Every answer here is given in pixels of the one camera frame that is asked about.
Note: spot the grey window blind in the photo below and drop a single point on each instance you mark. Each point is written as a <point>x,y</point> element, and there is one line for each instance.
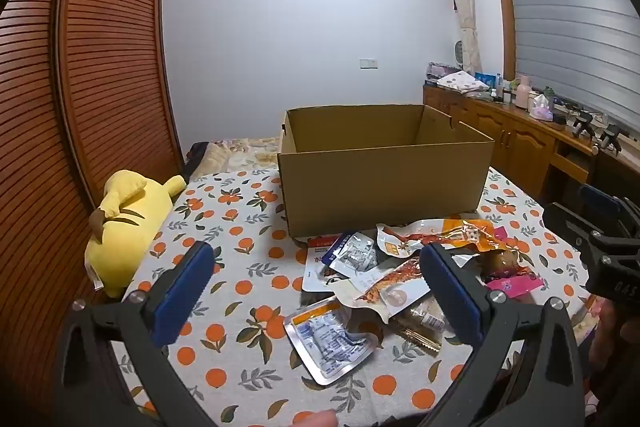
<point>565,22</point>

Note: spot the orange fruit print cloth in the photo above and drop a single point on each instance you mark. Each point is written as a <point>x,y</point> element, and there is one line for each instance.
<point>240,217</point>

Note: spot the folded floral cloth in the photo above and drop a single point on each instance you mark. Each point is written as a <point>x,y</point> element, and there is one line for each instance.
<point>462,82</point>

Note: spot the silver snack packet orange rim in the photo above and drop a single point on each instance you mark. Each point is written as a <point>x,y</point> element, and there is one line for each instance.
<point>325,339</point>

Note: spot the pink bottle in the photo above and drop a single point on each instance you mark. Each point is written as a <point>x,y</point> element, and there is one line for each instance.
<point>522,94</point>

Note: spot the wooden cabinet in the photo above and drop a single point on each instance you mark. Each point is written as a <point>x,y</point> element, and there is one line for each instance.
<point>520,142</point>

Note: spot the floral blanket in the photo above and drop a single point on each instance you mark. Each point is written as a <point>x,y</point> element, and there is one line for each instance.
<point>235,152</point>

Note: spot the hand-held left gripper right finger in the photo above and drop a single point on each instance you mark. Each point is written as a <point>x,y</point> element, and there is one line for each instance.
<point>452,297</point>

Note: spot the wooden slatted wardrobe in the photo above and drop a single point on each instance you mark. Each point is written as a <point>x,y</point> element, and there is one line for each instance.
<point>100,57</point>

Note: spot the cardboard box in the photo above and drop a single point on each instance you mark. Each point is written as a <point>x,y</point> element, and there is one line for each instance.
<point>380,187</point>

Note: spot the pink snack packet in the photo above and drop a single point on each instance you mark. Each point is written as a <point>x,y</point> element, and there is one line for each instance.
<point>517,287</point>

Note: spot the clear packet brown snack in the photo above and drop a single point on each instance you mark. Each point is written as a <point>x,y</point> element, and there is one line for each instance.
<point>422,314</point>

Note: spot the person's left hand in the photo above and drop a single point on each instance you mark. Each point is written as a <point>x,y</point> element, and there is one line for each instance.
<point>320,420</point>

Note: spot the white packet red snack picture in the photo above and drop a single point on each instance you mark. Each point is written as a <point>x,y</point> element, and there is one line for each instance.
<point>395,294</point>

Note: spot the blue box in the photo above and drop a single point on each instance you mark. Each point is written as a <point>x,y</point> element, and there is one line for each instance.
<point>486,80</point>

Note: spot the wooden window frame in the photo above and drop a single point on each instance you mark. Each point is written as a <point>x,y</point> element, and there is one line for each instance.
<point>502,7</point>

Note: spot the green bottle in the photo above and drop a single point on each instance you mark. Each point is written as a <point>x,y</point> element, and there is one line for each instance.
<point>550,94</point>

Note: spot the person's right hand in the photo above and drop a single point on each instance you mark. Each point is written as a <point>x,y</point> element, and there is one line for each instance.
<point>607,332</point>

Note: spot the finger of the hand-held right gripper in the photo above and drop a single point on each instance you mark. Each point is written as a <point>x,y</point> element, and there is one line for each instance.
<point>565,219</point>
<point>600,202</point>

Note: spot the silver snack packet blue header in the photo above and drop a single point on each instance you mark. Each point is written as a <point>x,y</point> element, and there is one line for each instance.
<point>352,254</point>

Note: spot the pink tissue pack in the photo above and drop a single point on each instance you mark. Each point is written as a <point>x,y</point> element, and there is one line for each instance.
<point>541,109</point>

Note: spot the yellow plush toy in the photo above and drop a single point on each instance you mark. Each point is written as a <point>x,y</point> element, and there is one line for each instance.
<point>125,237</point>

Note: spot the white wall switch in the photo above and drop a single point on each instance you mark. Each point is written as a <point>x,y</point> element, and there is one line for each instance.
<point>369,64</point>

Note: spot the brown vacuum-packed meat snack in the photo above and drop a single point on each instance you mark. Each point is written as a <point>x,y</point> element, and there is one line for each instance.
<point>502,262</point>

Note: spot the white fan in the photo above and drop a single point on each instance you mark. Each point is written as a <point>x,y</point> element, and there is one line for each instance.
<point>459,53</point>

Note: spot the black stand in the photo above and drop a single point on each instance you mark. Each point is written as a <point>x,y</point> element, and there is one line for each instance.
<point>610,138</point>
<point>582,124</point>

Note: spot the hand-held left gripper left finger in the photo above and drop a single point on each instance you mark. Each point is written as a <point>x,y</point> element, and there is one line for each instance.
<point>182,292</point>

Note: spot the orange white chicken feet packet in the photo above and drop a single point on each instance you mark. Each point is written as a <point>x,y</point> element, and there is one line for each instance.
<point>450,232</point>

